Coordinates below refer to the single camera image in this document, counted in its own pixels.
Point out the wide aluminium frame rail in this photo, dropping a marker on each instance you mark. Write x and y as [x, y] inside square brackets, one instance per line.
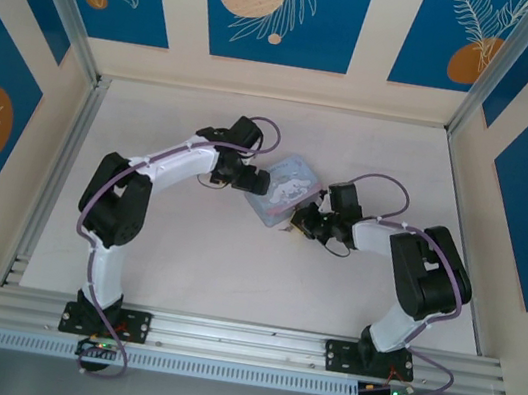
[230, 336]

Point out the aluminium table side rail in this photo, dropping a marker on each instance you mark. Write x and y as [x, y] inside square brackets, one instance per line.
[58, 183]
[464, 241]

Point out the blue poster with fern leaf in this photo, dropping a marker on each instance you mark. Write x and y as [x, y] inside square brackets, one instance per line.
[423, 31]

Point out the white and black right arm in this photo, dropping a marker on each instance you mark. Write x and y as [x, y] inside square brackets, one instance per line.
[394, 326]

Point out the blue poster with beige circle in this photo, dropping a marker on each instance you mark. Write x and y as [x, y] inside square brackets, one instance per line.
[281, 33]

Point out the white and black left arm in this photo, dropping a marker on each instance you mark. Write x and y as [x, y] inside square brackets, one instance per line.
[103, 277]

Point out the Cinnamoroll print tin box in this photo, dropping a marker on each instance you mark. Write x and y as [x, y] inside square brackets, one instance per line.
[286, 186]

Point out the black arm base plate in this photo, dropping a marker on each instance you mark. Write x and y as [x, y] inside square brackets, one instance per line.
[136, 325]
[339, 354]

